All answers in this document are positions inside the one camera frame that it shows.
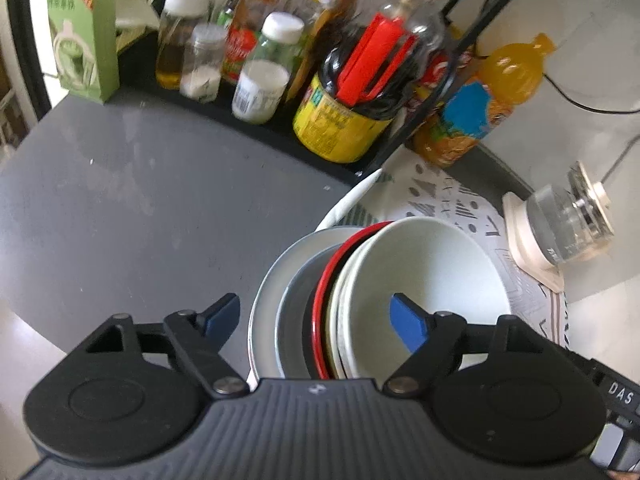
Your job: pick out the small glass jar white powder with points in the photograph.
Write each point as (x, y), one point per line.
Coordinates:
(200, 80)

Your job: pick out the green cardboard box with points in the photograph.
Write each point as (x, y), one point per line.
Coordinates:
(95, 35)

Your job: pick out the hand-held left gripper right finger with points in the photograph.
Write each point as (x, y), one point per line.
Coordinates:
(407, 322)

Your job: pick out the large soy sauce bottle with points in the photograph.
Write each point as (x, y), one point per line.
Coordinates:
(330, 125)

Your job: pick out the glass kettle with cream lid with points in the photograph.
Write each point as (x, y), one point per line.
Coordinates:
(565, 215)

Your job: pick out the white ceramic bowl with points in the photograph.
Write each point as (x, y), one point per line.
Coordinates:
(430, 260)
(334, 330)

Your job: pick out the cooking oil bottle white top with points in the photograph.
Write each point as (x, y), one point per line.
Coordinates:
(172, 50)

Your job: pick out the white capped jar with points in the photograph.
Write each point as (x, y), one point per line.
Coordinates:
(260, 90)

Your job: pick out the brown sauce bottle silver cap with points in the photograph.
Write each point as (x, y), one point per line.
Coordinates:
(330, 15)

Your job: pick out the red label sauce bottle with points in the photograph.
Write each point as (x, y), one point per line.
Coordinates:
(240, 45)

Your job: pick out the patterned grey white table mat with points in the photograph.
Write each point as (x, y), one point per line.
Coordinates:
(450, 195)

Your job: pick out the black metal rack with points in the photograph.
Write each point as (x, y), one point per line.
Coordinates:
(135, 72)

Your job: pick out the red rimmed bowl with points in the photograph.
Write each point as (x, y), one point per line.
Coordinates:
(318, 310)

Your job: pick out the cream kettle base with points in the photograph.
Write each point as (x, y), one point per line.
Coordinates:
(530, 265)

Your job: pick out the orange juice bottle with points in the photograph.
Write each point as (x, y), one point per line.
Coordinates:
(475, 110)

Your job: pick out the white plate with script print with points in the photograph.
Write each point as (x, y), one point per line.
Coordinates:
(262, 310)

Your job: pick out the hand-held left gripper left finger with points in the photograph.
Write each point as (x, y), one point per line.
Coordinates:
(224, 317)

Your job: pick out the grey bowl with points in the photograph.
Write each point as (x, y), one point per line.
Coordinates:
(295, 320)

